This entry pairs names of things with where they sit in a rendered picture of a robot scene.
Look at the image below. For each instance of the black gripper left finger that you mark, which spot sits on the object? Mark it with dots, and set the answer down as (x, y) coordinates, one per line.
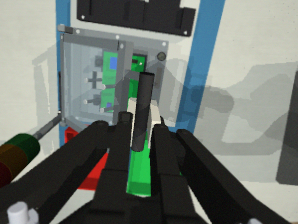
(39, 195)

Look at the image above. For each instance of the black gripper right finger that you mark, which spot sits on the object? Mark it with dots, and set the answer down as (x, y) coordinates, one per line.
(221, 195)

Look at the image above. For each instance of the green circuit board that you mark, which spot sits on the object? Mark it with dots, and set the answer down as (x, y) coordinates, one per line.
(133, 87)

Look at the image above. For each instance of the red open-top bin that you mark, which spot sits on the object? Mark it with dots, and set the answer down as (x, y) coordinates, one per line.
(91, 180)

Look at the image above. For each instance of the green open-top bin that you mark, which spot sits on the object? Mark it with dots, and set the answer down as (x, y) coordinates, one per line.
(139, 174)

